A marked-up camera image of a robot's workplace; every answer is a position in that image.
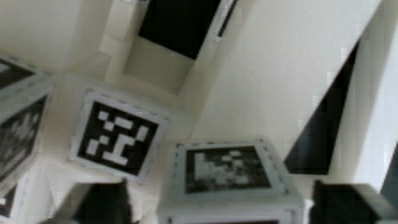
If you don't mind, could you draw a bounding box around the white chair back frame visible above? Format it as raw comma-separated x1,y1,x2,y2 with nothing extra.
0,0,398,224

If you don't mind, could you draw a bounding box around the small tagged cube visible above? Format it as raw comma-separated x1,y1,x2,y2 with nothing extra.
0,53,53,224
156,140,304,224

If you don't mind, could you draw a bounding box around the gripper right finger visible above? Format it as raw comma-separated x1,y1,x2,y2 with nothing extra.
309,181,398,224

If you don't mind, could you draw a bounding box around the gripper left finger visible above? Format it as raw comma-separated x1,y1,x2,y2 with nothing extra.
41,181,133,224

